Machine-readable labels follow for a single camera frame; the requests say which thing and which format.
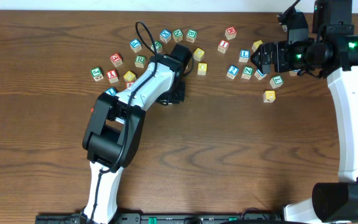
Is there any blue l block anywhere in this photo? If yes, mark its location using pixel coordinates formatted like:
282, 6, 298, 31
239, 50, 250, 63
105, 87, 117, 96

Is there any yellow o block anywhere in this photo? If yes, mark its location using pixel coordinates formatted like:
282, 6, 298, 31
193, 48, 205, 62
197, 63, 208, 75

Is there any green R block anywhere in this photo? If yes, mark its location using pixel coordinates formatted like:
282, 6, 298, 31
134, 55, 146, 68

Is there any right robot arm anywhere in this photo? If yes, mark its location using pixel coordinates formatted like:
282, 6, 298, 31
250, 0, 358, 223

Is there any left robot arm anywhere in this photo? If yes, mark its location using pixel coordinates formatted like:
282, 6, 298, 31
80, 44, 192, 223

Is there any blue D block lower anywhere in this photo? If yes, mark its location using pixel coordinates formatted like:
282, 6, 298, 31
289, 70, 299, 76

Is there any green 7 block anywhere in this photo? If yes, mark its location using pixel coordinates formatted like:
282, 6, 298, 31
270, 75, 283, 89

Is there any yellow ball picture block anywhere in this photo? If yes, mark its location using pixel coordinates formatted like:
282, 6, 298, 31
252, 40, 263, 52

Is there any blue 5 block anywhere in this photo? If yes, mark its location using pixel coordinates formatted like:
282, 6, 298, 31
254, 69, 266, 80

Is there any green Z block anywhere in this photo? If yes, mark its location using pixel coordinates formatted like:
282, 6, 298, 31
241, 66, 254, 80

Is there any yellow K block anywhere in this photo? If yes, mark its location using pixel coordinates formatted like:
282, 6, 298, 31
263, 90, 276, 103

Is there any blue 2 block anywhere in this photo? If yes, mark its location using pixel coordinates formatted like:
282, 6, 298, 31
226, 65, 239, 79

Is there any red A block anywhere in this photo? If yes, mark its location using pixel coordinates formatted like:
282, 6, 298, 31
126, 82, 134, 88

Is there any yellow tilted block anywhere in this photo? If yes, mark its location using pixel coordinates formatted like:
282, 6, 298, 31
124, 71, 137, 82

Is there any green F block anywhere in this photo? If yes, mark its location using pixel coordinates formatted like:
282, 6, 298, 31
150, 41, 163, 54

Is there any red W block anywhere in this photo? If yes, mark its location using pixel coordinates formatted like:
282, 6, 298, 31
225, 26, 237, 40

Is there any red I block right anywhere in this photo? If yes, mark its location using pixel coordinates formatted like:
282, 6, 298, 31
218, 40, 230, 54

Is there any blue X block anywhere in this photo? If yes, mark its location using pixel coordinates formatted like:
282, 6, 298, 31
160, 29, 172, 44

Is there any green N block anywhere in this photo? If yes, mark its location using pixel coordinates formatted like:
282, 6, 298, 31
172, 29, 183, 42

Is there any green B block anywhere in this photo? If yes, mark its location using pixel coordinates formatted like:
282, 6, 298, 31
186, 29, 198, 43

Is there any blue P block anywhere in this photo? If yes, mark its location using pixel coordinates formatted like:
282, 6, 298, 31
130, 39, 142, 53

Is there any red E block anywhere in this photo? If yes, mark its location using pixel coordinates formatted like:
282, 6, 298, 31
110, 53, 123, 67

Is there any green J block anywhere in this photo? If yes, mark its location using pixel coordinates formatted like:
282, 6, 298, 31
91, 67, 104, 82

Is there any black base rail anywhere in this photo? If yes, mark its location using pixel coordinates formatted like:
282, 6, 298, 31
35, 211, 285, 224

